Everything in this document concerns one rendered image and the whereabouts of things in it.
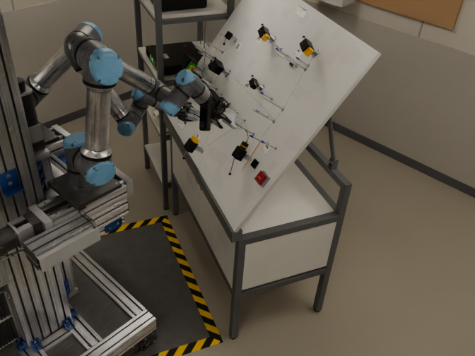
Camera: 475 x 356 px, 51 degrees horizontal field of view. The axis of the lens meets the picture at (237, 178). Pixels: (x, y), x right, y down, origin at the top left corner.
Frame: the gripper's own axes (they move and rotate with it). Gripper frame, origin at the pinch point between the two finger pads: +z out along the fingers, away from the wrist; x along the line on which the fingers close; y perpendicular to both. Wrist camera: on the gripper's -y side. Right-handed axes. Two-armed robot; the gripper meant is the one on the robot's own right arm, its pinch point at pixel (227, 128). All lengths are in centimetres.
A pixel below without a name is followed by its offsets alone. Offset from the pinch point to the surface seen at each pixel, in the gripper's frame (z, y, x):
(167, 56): 19, 66, 104
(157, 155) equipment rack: 85, 26, 152
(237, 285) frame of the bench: 66, -54, 13
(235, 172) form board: 28.2, -7.6, 11.8
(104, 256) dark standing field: 68, -62, 129
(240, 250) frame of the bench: 46, -41, 3
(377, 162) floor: 221, 113, 45
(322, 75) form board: 11.4, 38.1, -29.0
